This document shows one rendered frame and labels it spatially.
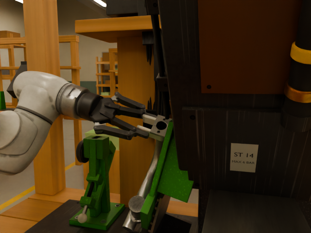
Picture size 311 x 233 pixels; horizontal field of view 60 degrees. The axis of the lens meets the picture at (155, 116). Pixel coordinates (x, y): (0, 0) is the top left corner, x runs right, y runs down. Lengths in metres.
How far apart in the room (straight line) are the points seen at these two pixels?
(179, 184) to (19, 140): 0.40
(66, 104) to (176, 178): 0.35
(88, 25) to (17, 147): 0.42
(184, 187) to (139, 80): 0.48
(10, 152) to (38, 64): 0.50
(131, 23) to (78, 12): 11.44
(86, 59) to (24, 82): 11.08
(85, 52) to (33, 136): 11.20
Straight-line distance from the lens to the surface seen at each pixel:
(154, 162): 0.75
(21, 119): 0.74
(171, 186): 0.59
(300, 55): 0.36
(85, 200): 0.88
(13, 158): 0.75
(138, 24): 0.84
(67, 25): 12.44
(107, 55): 11.48
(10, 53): 5.90
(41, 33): 1.15
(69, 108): 0.74
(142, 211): 0.59
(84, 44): 11.95
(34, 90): 0.78
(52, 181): 1.21
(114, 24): 0.87
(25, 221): 1.07
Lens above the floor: 1.36
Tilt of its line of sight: 8 degrees down
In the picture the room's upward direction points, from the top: straight up
